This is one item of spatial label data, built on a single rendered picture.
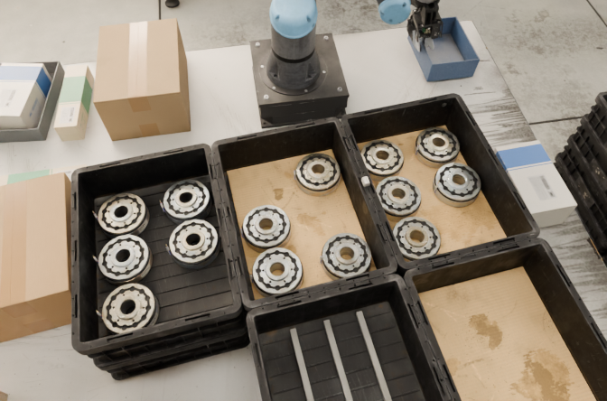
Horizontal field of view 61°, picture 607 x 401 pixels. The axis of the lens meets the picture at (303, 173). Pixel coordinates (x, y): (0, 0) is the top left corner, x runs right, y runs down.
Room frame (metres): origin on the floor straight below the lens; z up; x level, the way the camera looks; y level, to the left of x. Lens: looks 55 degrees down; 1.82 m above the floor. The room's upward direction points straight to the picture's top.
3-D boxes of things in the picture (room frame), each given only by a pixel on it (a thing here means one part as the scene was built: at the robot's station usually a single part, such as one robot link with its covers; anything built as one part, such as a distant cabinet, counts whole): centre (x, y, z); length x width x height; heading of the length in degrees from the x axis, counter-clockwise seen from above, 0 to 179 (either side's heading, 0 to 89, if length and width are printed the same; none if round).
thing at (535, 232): (0.63, -0.28, 0.92); 0.40 x 0.30 x 0.02; 15
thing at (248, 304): (0.55, 0.01, 0.92); 0.40 x 0.30 x 0.02; 15
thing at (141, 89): (1.05, 0.45, 0.78); 0.30 x 0.22 x 0.16; 10
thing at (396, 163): (0.72, -0.18, 0.86); 0.10 x 0.10 x 0.01
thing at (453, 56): (1.22, -0.43, 0.75); 0.20 x 0.15 x 0.07; 11
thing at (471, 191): (0.65, -0.35, 0.86); 0.10 x 0.10 x 0.01
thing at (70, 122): (1.01, 0.66, 0.73); 0.24 x 0.06 x 0.06; 7
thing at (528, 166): (0.71, -0.57, 0.75); 0.20 x 0.12 x 0.09; 12
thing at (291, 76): (1.06, 0.03, 0.85); 0.15 x 0.15 x 0.10
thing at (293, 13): (1.06, 0.03, 0.97); 0.13 x 0.12 x 0.14; 179
